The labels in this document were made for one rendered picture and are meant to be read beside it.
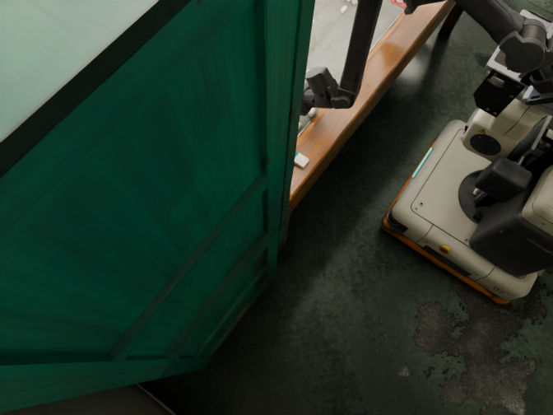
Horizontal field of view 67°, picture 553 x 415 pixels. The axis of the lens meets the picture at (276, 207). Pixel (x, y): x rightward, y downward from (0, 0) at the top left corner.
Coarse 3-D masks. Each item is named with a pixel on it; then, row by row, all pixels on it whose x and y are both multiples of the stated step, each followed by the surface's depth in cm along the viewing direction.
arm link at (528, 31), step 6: (522, 30) 93; (528, 30) 92; (534, 30) 92; (540, 30) 92; (522, 36) 92; (528, 36) 91; (534, 36) 90; (540, 36) 91; (546, 42) 94; (552, 42) 93; (546, 48) 92; (552, 48) 92; (546, 54) 92; (552, 54) 91; (546, 60) 92; (552, 60) 92; (540, 66) 94
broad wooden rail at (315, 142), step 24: (408, 24) 156; (432, 24) 160; (384, 48) 152; (408, 48) 152; (384, 72) 149; (360, 96) 145; (312, 120) 145; (336, 120) 142; (360, 120) 156; (312, 144) 139; (336, 144) 141; (312, 168) 136
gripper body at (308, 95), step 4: (308, 88) 134; (304, 92) 133; (308, 92) 132; (312, 92) 130; (304, 96) 133; (308, 96) 131; (312, 96) 130; (304, 100) 133; (308, 100) 132; (312, 100) 130; (304, 104) 134; (308, 104) 133; (312, 104) 131; (304, 108) 135; (308, 108) 136; (300, 112) 135; (304, 112) 135; (308, 112) 136
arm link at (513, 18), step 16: (464, 0) 91; (480, 0) 90; (496, 0) 90; (480, 16) 92; (496, 16) 91; (512, 16) 90; (496, 32) 93; (512, 32) 91; (512, 48) 92; (528, 48) 90; (544, 48) 90; (512, 64) 94; (528, 64) 93
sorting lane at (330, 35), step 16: (320, 0) 162; (336, 0) 162; (384, 0) 163; (400, 0) 163; (320, 16) 160; (336, 16) 160; (352, 16) 160; (384, 16) 160; (320, 32) 157; (336, 32) 157; (384, 32) 157; (320, 48) 155; (336, 48) 155; (320, 64) 152; (336, 64) 152; (336, 80) 150; (304, 128) 143
